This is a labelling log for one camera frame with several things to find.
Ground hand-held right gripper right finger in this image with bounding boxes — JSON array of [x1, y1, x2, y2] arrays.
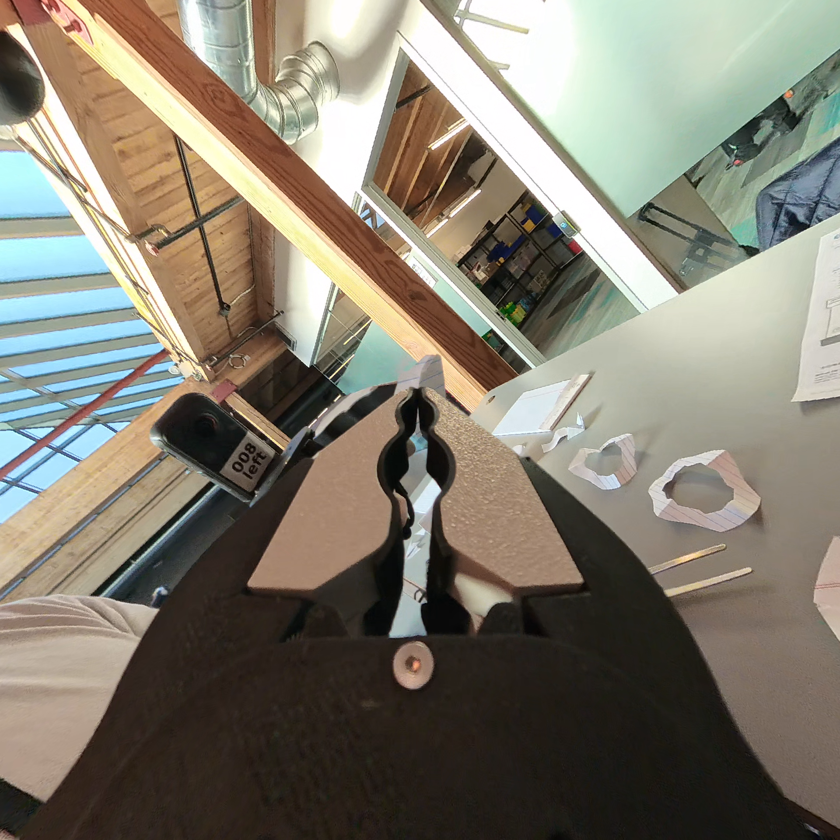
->
[[420, 387, 585, 636]]

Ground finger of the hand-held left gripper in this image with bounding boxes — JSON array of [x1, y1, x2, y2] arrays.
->
[[308, 386, 398, 457]]

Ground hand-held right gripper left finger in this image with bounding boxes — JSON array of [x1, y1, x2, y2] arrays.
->
[[246, 387, 418, 636]]

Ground lined paper piece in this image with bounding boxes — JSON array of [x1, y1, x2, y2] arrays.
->
[[567, 432, 639, 491], [390, 354, 448, 637]]

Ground large lined paper ring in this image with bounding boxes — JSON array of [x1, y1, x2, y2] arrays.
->
[[647, 449, 763, 532]]

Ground white folded paper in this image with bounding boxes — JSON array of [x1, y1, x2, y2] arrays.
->
[[540, 412, 587, 454]]

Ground red pipe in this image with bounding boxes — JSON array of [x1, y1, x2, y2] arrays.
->
[[0, 347, 172, 480]]

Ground lined writing pad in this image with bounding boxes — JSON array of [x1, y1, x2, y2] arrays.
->
[[491, 373, 592, 438]]

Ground glass skylight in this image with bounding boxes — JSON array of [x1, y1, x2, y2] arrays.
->
[[0, 150, 185, 521]]

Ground brown tweezers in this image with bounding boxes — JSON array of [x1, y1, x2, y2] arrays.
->
[[647, 542, 754, 599]]

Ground metal storage shelf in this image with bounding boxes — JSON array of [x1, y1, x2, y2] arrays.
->
[[455, 196, 585, 329]]

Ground black hand trolley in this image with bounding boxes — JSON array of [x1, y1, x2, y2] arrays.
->
[[639, 199, 760, 277]]

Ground printed paper sheet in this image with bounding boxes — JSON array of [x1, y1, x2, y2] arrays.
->
[[790, 229, 840, 403]]

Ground black dome lamp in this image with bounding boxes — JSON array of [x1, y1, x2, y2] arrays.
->
[[0, 29, 47, 126]]

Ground navy puffer jacket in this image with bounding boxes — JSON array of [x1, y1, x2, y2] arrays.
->
[[754, 154, 840, 251]]

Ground black office chair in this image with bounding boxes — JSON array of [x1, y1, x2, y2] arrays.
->
[[722, 64, 840, 172]]

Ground light wooden post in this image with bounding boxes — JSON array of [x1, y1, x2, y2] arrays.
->
[[39, 0, 520, 412]]

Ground spiral metal duct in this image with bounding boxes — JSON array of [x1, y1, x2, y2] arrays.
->
[[176, 0, 343, 146]]

